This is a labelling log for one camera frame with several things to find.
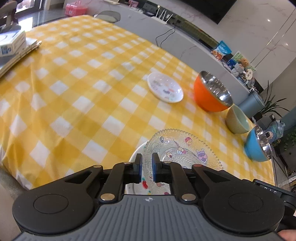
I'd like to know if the clear glass cartoon plate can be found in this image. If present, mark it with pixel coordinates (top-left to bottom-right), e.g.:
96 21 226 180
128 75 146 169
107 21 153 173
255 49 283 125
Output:
142 128 223 195

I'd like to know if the small white sticker plate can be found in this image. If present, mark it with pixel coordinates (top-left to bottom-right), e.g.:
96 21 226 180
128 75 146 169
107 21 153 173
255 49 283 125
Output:
147 72 184 103

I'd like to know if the orange steel bowl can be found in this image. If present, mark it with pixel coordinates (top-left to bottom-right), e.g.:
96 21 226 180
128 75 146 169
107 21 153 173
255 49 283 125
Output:
193 71 233 113

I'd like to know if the yellow white checkered tablecloth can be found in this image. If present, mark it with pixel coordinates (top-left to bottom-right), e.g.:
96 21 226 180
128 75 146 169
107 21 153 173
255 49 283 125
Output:
1 15 274 189

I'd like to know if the green ceramic bowl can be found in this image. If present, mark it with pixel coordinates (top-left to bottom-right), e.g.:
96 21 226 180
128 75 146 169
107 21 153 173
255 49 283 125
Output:
225 105 250 134

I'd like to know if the blue steel bowl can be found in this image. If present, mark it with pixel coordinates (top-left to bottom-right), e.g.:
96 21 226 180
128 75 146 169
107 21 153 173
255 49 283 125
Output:
244 126 273 162

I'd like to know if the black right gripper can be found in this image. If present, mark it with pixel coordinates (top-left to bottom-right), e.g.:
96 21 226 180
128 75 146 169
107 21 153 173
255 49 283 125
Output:
252 178 296 232

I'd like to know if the grey blue trash bin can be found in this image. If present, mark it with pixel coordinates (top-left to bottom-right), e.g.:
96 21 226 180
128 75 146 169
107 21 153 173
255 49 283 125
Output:
239 91 265 118

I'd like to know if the blue plastic bag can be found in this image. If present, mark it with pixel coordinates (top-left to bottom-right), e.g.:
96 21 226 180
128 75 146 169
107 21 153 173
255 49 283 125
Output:
267 120 285 142

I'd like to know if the long white tv cabinet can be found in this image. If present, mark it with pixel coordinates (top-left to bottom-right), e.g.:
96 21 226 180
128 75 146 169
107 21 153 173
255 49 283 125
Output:
114 5 249 96

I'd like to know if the green potted plant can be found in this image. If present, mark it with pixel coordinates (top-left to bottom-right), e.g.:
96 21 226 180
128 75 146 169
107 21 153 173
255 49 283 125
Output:
254 81 290 121

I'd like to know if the blue snack bag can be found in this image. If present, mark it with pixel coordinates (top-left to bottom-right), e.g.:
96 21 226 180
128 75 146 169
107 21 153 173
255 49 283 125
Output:
211 41 232 61

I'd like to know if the teddy bear toy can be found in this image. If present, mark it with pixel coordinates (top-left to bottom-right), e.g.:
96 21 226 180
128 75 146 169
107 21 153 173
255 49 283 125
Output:
238 58 250 68

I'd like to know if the white wifi router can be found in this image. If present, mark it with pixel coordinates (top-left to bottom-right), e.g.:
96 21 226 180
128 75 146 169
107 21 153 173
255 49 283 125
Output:
152 6 174 25

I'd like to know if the grey round stool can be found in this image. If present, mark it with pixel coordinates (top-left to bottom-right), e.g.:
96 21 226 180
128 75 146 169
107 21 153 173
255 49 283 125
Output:
94 11 121 23

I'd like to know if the white blue cardboard box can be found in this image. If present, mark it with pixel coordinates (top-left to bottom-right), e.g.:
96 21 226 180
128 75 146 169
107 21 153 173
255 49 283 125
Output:
0 30 26 57

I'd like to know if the pink plastic case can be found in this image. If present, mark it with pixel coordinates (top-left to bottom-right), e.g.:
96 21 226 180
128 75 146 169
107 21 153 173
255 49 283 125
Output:
65 1 88 16

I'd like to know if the black power cable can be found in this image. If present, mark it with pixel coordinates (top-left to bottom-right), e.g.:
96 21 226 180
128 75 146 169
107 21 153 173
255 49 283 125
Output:
155 22 178 47

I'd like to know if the ring binder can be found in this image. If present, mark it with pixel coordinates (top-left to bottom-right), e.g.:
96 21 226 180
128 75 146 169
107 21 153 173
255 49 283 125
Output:
0 38 42 77

